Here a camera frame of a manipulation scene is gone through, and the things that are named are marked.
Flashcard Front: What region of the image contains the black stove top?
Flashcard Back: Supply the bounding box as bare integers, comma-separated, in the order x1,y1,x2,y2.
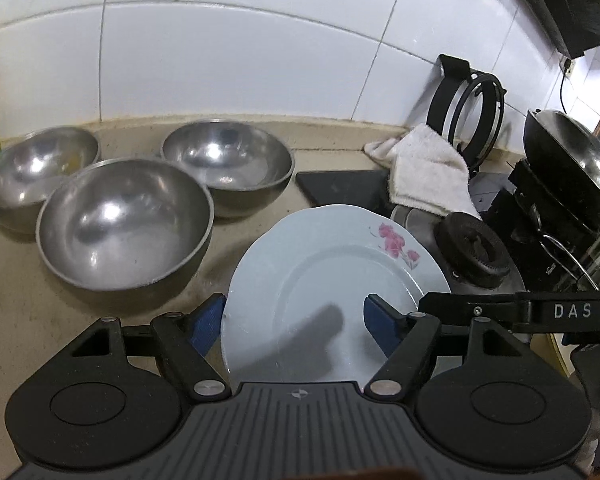
296,169,515,217

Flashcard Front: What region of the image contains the white dish towel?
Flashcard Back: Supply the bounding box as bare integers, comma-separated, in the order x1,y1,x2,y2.
363,124,479,218

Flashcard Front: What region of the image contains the steel pot lid black knob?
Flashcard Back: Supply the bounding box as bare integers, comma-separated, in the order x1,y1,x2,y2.
389,204,531,296

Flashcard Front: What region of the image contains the steel bowl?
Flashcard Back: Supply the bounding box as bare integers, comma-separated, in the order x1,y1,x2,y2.
0,126,100,236
35,157,214,294
160,119,294,219

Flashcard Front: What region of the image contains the black wok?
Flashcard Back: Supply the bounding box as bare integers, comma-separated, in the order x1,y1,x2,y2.
524,110,600,191

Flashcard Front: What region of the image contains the black wall ring holder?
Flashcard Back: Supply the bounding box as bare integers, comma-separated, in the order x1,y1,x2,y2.
426,54,506,179

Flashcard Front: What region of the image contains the pink flower plate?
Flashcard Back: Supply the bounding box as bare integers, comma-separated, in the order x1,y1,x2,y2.
221,205,450,387

